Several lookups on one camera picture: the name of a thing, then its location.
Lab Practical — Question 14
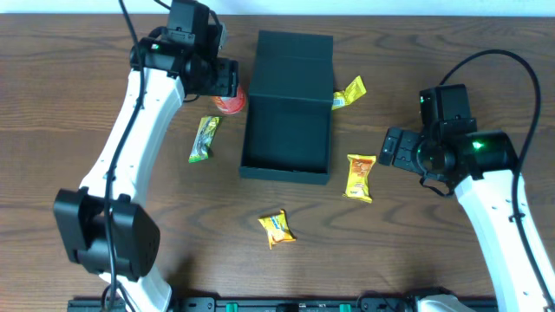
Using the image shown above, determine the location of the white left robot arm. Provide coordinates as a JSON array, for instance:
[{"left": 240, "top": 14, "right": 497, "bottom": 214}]
[{"left": 53, "top": 36, "right": 238, "bottom": 311}]

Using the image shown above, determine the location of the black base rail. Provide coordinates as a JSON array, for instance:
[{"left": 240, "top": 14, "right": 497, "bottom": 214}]
[{"left": 67, "top": 296, "right": 499, "bottom": 312}]

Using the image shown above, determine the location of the yellow biscuit packet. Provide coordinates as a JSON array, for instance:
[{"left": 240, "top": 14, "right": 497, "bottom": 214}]
[{"left": 258, "top": 210, "right": 297, "bottom": 249}]

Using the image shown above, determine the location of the green yellow snack packet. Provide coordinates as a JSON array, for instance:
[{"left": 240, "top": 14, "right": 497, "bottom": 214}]
[{"left": 188, "top": 116, "right": 220, "bottom": 163}]

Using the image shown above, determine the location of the red soda can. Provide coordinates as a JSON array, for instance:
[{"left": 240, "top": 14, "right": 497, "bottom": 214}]
[{"left": 211, "top": 85, "right": 246, "bottom": 114}]

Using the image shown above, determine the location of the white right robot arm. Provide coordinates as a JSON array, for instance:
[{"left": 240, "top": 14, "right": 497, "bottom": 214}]
[{"left": 378, "top": 127, "right": 554, "bottom": 311}]

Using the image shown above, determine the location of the orange yellow snack packet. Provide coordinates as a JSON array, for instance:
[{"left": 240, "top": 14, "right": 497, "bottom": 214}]
[{"left": 343, "top": 154, "right": 376, "bottom": 203}]

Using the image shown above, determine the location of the black open box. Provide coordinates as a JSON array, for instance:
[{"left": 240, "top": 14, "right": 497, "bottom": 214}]
[{"left": 239, "top": 30, "right": 334, "bottom": 185}]

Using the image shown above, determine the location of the small yellow packet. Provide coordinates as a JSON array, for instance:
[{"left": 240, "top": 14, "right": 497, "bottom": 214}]
[{"left": 332, "top": 75, "right": 367, "bottom": 110}]

